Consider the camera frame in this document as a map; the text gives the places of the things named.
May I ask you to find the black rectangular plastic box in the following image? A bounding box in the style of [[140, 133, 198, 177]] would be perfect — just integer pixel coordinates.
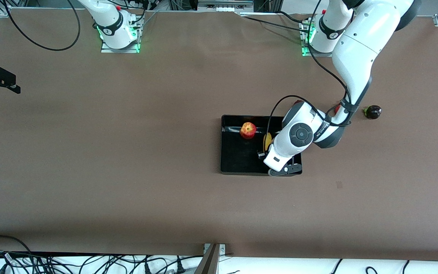
[[220, 115, 303, 177]]

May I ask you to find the red yellow apple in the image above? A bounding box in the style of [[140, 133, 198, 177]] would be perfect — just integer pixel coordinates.
[[240, 122, 257, 140]]

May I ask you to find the dark purple eggplant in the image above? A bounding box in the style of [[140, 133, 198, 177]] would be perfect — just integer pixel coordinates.
[[362, 105, 382, 119]]

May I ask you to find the small metal bracket plate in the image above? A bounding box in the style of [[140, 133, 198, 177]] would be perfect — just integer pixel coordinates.
[[203, 244, 227, 255]]

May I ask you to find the aluminium profile post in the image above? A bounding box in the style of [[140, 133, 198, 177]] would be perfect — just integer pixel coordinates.
[[194, 244, 220, 274]]

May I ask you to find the grey device with ports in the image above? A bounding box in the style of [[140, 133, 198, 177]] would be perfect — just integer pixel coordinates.
[[197, 0, 254, 12]]

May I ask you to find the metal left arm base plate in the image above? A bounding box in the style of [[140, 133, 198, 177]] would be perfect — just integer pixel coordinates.
[[302, 23, 335, 57]]

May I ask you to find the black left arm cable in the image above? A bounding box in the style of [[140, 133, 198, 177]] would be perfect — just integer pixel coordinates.
[[267, 0, 356, 153]]

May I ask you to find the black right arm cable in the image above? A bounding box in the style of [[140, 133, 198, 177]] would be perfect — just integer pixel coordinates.
[[0, 0, 81, 56]]

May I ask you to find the brown table cover sheet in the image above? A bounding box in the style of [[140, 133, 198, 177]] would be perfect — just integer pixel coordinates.
[[0, 8, 438, 256]]

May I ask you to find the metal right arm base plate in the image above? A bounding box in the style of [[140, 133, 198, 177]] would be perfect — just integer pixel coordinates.
[[100, 38, 141, 54]]

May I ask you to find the black cable to arm base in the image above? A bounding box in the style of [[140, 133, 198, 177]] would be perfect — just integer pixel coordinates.
[[238, 14, 311, 34]]

